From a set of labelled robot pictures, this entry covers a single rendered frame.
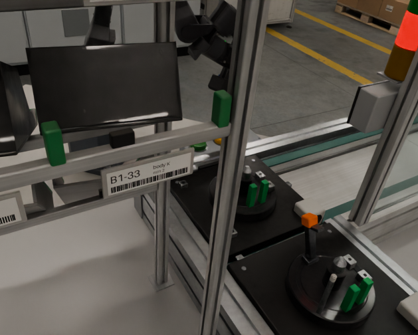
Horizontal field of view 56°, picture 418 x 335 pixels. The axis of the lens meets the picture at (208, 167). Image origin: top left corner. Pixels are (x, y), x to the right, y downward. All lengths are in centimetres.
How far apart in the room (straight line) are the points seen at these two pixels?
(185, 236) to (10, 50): 312
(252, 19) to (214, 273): 32
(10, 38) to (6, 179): 337
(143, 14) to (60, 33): 76
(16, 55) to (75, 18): 57
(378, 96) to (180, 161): 41
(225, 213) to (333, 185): 60
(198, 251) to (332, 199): 38
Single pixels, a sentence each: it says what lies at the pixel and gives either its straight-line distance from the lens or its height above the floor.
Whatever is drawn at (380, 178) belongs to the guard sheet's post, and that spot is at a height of 108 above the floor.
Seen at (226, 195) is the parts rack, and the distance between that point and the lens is 43.
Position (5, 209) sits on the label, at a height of 128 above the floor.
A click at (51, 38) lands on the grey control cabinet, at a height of 31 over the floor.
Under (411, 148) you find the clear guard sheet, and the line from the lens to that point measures 83.
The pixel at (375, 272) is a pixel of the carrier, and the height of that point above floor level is 97.
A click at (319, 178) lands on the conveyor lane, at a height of 92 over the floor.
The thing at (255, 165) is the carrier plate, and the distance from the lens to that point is 92.
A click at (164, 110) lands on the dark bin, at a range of 38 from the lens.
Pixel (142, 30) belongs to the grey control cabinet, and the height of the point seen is 31.
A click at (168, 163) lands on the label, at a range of 36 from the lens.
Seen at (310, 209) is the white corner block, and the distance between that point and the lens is 80.
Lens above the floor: 150
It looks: 36 degrees down
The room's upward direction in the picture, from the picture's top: 6 degrees clockwise
